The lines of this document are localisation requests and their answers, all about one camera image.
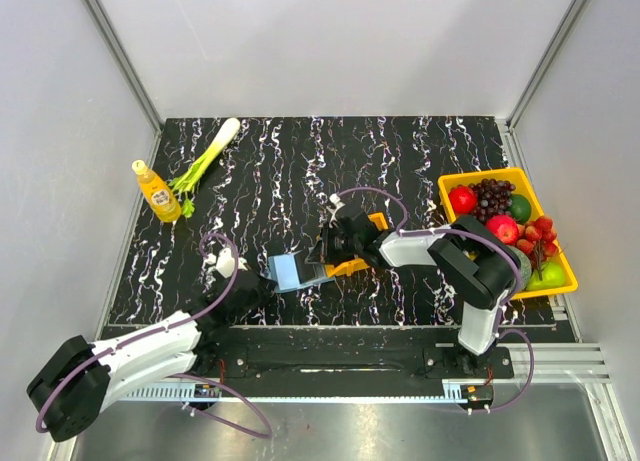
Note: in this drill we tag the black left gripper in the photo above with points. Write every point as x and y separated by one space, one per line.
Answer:
265 289

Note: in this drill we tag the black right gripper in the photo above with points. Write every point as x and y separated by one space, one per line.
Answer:
323 246

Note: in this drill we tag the black credit card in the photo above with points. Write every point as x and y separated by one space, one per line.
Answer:
311 273

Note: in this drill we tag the small orange card bin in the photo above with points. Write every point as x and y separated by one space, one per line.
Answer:
348 268

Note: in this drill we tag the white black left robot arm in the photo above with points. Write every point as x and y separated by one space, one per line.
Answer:
82 379

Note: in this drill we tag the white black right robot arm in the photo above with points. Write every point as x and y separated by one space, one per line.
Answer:
483 270

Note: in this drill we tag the black marble pattern mat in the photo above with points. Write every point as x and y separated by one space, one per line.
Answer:
267 192

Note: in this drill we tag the green white leek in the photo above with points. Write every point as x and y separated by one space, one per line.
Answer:
184 186

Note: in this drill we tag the yellow juice bottle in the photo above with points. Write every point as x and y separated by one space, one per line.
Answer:
156 192

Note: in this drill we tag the red apple left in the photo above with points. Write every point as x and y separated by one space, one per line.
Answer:
463 200

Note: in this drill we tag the red apple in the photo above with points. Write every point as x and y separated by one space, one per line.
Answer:
504 228
463 200

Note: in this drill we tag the dark purple grape bunch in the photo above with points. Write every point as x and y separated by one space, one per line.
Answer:
493 198

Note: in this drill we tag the red apple centre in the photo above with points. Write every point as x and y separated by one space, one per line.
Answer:
504 228

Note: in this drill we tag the large yellow fruit tray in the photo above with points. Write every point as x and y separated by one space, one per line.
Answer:
523 187

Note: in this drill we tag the dark green avocado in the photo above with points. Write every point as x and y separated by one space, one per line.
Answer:
520 208

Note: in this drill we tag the grey green melon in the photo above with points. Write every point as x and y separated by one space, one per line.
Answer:
526 270

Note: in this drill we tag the light green apple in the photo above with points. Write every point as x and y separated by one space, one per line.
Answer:
549 276

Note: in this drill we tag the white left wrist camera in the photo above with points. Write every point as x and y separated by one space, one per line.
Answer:
225 262

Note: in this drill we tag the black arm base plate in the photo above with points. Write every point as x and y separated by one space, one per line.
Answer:
240 352

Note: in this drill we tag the white slotted cable duct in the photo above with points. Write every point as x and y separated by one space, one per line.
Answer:
183 391

